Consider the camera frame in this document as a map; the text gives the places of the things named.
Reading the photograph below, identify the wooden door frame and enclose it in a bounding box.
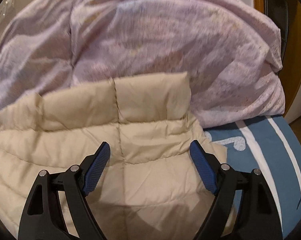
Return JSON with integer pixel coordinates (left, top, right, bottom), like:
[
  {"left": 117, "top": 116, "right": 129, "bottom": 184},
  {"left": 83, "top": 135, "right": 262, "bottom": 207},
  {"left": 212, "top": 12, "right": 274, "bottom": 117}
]
[{"left": 253, "top": 0, "right": 301, "bottom": 123}]

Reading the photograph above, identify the white wall socket panel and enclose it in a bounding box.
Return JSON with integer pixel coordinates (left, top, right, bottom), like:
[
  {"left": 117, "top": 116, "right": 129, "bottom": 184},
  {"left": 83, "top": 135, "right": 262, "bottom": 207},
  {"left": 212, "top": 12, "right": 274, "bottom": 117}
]
[{"left": 0, "top": 0, "right": 15, "bottom": 19}]

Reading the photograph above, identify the blue white-striped bed sheet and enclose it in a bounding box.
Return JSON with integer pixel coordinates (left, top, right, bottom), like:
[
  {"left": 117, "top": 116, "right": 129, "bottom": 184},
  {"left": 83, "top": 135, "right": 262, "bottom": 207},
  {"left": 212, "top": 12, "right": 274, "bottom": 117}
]
[{"left": 204, "top": 115, "right": 301, "bottom": 237}]

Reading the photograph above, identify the beige quilted down jacket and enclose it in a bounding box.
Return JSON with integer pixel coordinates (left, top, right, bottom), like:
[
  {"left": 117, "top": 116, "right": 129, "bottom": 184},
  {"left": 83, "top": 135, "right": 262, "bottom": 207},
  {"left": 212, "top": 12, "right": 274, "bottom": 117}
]
[{"left": 0, "top": 73, "right": 227, "bottom": 239}]

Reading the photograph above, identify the lilac floral duvet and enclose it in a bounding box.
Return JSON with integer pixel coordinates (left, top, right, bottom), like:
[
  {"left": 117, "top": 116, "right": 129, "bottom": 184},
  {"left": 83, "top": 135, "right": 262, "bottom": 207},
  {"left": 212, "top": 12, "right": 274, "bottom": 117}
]
[{"left": 0, "top": 0, "right": 285, "bottom": 128}]

